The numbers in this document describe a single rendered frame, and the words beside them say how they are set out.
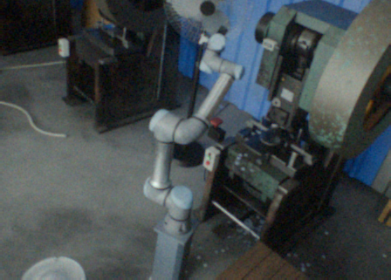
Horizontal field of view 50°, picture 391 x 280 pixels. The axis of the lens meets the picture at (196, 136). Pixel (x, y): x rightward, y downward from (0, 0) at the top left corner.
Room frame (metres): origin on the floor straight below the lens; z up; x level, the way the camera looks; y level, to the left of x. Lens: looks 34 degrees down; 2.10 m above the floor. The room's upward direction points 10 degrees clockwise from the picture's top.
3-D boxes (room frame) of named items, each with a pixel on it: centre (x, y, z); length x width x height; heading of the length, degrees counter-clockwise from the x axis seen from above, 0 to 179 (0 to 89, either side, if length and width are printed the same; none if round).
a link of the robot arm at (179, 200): (1.57, 0.02, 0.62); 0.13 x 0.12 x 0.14; 65
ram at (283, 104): (2.12, -0.48, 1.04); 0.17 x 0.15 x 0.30; 141
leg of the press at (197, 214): (2.43, -0.39, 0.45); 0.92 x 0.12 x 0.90; 141
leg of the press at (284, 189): (2.09, -0.80, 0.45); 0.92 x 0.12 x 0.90; 141
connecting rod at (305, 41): (2.15, -0.51, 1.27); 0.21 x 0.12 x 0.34; 141
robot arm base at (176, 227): (1.57, 0.02, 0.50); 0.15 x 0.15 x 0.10
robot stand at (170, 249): (1.57, 0.02, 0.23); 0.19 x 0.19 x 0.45; 69
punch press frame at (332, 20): (2.26, -0.60, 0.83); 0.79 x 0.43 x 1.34; 141
